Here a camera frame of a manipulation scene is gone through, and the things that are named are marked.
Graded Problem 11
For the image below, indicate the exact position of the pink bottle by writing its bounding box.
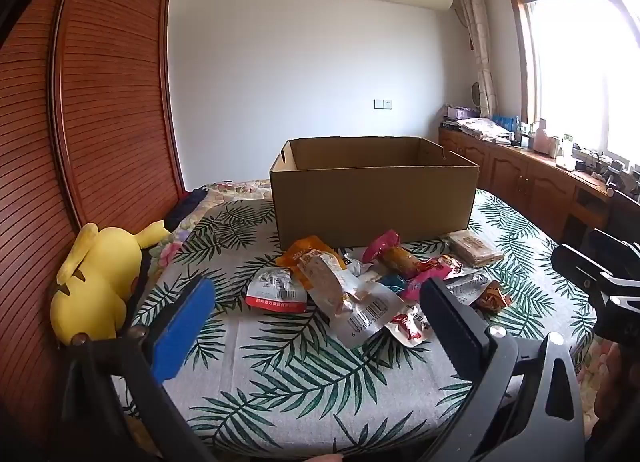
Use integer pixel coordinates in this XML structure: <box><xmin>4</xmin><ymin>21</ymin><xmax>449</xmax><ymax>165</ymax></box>
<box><xmin>532</xmin><ymin>118</ymin><xmax>551</xmax><ymax>156</ymax></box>

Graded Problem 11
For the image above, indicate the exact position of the leaf print blanket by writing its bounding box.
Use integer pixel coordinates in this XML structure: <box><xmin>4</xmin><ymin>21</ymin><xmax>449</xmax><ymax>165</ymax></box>
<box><xmin>120</xmin><ymin>187</ymin><xmax>603</xmax><ymax>460</ymax></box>

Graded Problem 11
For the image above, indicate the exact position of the pink red snack packet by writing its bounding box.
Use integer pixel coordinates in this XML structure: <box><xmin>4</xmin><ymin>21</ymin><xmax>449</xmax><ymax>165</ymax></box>
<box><xmin>400</xmin><ymin>255</ymin><xmax>473</xmax><ymax>303</ymax></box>

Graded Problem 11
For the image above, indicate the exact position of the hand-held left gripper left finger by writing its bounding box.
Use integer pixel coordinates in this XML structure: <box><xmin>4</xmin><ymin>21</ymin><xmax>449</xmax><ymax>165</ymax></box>
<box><xmin>60</xmin><ymin>277</ymin><xmax>216</xmax><ymax>462</ymax></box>

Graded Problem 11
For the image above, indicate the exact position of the small red white snack packet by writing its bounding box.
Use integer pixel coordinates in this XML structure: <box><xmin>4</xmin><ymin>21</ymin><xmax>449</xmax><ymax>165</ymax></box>
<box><xmin>387</xmin><ymin>306</ymin><xmax>437</xmax><ymax>346</ymax></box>

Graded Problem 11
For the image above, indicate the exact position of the cardboard box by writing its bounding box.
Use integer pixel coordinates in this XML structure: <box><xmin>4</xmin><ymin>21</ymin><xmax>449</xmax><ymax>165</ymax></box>
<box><xmin>269</xmin><ymin>137</ymin><xmax>480</xmax><ymax>252</ymax></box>

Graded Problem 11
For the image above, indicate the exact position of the white red label snack packet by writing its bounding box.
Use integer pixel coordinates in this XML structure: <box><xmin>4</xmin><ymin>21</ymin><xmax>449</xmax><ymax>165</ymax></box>
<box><xmin>244</xmin><ymin>267</ymin><xmax>309</xmax><ymax>314</ymax></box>

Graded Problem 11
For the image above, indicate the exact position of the pale patterned curtain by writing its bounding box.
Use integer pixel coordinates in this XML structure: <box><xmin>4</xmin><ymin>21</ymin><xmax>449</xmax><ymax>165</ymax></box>
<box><xmin>454</xmin><ymin>0</ymin><xmax>501</xmax><ymax>119</ymax></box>

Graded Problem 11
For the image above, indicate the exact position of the wooden slatted wardrobe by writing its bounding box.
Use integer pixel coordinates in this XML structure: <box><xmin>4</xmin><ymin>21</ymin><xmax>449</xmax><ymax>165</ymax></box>
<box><xmin>0</xmin><ymin>0</ymin><xmax>187</xmax><ymax>393</ymax></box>

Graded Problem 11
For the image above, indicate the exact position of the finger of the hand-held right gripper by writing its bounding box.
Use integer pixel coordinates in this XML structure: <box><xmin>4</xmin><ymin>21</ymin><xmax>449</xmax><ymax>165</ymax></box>
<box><xmin>586</xmin><ymin>228</ymin><xmax>640</xmax><ymax>275</ymax></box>
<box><xmin>551</xmin><ymin>242</ymin><xmax>640</xmax><ymax>303</ymax></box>

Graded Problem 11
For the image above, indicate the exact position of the floral quilt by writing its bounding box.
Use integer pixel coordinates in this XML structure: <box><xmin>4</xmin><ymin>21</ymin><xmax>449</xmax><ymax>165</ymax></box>
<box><xmin>150</xmin><ymin>179</ymin><xmax>273</xmax><ymax>265</ymax></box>

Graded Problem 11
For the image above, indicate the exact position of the wooden low cabinet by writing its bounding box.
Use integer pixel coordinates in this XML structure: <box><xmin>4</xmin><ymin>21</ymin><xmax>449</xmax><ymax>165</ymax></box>
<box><xmin>439</xmin><ymin>126</ymin><xmax>618</xmax><ymax>255</ymax></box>

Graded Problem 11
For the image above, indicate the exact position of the white printed snack packet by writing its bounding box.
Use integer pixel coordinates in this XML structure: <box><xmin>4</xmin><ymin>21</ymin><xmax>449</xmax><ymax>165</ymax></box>
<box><xmin>444</xmin><ymin>272</ymin><xmax>494</xmax><ymax>306</ymax></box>

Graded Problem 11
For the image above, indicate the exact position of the yellow plush toy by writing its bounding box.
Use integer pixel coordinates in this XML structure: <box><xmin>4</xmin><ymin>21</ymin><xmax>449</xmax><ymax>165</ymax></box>
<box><xmin>50</xmin><ymin>222</ymin><xmax>172</xmax><ymax>345</ymax></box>

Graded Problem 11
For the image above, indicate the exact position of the dark cloth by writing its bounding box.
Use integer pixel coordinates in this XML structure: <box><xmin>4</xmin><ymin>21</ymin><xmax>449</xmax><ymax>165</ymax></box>
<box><xmin>164</xmin><ymin>189</ymin><xmax>212</xmax><ymax>232</ymax></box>

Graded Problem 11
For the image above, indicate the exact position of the clear cracker packet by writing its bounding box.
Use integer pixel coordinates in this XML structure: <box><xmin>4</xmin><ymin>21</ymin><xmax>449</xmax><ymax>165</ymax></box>
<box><xmin>446</xmin><ymin>230</ymin><xmax>506</xmax><ymax>268</ymax></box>

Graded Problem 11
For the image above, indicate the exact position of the person's right hand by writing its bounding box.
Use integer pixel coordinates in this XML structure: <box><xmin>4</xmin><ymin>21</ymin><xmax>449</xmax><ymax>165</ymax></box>
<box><xmin>596</xmin><ymin>342</ymin><xmax>635</xmax><ymax>415</ymax></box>

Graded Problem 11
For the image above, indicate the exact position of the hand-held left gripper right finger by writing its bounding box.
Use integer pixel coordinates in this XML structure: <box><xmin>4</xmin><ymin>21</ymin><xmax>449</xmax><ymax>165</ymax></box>
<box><xmin>415</xmin><ymin>277</ymin><xmax>586</xmax><ymax>462</ymax></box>

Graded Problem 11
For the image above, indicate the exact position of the orange red snack packet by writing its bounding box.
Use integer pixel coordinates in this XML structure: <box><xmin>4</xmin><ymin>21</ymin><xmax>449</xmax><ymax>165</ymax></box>
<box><xmin>472</xmin><ymin>281</ymin><xmax>512</xmax><ymax>316</ymax></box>

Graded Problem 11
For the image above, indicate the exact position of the purple box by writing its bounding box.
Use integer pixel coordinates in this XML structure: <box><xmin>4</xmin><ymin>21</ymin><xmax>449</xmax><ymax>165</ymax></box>
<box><xmin>444</xmin><ymin>104</ymin><xmax>482</xmax><ymax>121</ymax></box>

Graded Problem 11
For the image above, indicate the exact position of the pink bread snack packet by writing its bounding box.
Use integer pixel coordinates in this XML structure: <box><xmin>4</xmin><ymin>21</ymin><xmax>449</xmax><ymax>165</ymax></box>
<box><xmin>362</xmin><ymin>229</ymin><xmax>431</xmax><ymax>279</ymax></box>

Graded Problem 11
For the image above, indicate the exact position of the black chair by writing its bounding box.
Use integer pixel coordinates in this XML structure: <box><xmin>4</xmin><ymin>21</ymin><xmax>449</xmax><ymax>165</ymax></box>
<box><xmin>565</xmin><ymin>188</ymin><xmax>640</xmax><ymax>268</ymax></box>

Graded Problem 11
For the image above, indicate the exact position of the wooden framed window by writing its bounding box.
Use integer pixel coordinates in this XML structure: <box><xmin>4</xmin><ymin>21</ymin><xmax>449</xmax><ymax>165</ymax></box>
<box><xmin>502</xmin><ymin>0</ymin><xmax>640</xmax><ymax>178</ymax></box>

